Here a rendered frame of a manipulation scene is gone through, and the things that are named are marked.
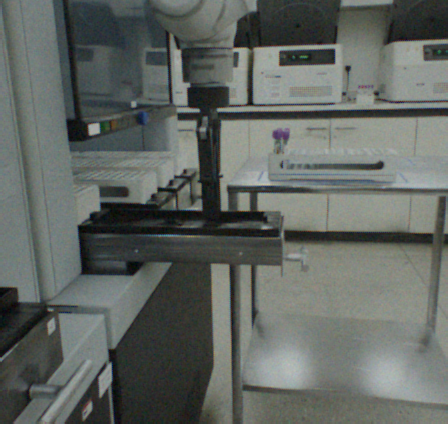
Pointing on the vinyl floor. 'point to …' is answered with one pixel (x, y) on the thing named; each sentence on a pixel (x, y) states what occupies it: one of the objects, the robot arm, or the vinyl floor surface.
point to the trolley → (295, 351)
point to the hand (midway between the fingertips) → (211, 198)
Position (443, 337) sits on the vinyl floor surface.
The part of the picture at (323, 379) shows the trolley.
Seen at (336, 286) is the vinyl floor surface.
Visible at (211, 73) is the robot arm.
